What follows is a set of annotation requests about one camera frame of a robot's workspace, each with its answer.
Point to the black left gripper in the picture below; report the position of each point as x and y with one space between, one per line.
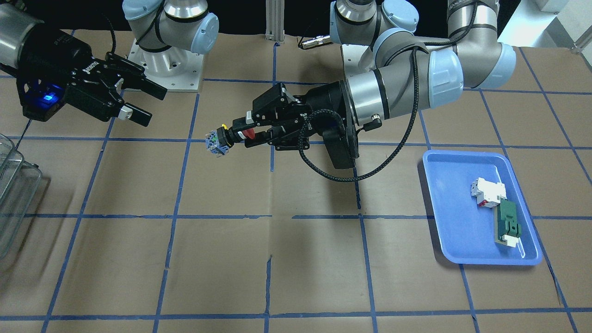
325 104

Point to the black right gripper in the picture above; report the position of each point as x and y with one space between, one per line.
54 58

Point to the red emergency stop button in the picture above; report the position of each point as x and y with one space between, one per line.
220 141

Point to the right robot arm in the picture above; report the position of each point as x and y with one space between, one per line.
148 19

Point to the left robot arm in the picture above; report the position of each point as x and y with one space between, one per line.
400 73

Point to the blue plastic tray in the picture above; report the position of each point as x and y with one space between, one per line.
466 231

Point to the green relay module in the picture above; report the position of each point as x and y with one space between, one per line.
507 229

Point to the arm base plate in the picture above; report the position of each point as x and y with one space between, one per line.
176 66
358 61

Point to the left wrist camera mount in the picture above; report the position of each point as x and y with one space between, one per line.
341 145

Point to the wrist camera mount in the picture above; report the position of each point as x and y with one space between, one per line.
341 145
40 99

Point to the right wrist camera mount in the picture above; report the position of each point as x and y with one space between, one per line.
40 99

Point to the aluminium frame post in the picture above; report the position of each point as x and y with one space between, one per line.
274 14

